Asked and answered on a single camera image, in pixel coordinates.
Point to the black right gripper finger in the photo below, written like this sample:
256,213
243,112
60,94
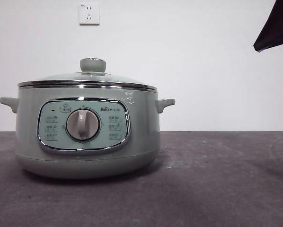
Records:
278,26

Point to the glass lid with green knob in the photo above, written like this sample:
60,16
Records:
92,65

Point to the sage green electric pot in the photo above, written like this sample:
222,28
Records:
146,132

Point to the white wall socket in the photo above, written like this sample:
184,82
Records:
89,14

